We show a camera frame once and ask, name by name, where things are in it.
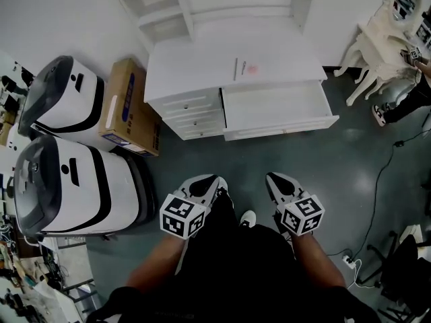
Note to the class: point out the person's left forearm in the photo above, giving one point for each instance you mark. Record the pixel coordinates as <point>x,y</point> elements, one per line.
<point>156,264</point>

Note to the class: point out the pink eraser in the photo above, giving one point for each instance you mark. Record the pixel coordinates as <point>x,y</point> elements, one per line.
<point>252,68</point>

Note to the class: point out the person's black clothing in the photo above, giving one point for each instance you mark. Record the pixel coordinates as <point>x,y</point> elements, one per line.
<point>235,274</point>

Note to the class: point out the white desk with hutch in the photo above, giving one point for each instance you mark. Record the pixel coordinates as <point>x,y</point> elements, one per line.
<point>202,66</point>

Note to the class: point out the white ruler stick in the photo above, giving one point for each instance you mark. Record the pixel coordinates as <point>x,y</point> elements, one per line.
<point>235,68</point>

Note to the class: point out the brown cardboard box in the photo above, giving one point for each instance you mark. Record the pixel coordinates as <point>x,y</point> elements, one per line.
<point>128,109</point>

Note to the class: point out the person's left white shoe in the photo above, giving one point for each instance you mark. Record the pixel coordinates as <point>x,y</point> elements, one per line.
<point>223,183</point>

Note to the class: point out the person's white shoe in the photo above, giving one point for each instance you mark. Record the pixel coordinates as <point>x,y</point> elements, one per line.
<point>248,218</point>
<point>223,183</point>

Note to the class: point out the cream vanity table with mirror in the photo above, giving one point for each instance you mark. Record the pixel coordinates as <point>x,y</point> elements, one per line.
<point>380,45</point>

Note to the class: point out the silver pen with black cap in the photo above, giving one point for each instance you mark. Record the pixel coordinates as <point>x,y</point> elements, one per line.
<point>243,66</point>

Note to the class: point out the small white drawer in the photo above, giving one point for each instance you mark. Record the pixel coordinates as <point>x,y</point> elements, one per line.
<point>195,119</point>
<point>188,103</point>
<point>202,133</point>

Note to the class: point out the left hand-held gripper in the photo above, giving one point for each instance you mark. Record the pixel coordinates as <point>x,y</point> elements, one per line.
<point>182,215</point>

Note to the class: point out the black office chair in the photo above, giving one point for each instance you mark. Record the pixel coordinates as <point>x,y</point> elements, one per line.
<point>404,271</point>

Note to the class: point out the person's right forearm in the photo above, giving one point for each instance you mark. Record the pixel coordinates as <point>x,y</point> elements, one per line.
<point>318,261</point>

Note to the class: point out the person's right white shoe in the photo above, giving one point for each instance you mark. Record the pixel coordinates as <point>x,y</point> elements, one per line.
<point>248,218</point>

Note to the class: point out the white power strip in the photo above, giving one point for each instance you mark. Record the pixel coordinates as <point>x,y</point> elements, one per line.
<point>349,261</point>

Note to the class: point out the white black robot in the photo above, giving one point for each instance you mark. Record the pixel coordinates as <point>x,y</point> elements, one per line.
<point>64,103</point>
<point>87,187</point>

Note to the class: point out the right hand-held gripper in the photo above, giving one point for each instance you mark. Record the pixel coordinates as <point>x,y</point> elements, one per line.
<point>303,215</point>

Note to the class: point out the large white drawer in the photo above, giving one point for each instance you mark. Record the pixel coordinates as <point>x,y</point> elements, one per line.
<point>272,103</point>

